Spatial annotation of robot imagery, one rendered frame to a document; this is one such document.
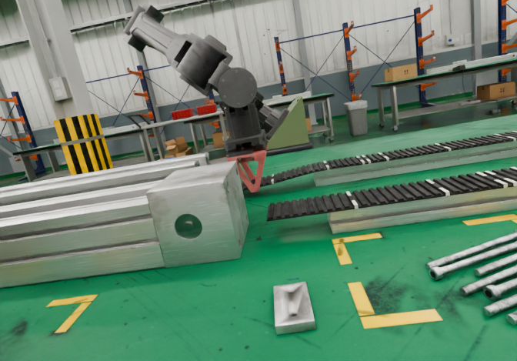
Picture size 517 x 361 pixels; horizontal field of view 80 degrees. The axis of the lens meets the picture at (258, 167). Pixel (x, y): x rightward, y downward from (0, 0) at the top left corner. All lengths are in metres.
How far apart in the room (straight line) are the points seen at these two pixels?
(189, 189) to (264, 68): 7.83
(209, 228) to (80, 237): 0.16
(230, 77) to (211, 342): 0.33
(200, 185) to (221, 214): 0.04
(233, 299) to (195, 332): 0.05
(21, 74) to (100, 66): 2.19
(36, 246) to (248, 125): 0.34
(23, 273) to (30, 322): 0.10
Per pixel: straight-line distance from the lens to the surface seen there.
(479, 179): 0.44
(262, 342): 0.26
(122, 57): 9.07
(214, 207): 0.35
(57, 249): 0.45
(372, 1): 8.66
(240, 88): 0.46
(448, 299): 0.29
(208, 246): 0.37
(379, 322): 0.27
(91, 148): 3.76
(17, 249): 0.48
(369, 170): 0.58
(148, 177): 0.57
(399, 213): 0.40
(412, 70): 5.88
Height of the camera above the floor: 0.95
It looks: 13 degrees down
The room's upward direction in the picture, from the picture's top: 11 degrees counter-clockwise
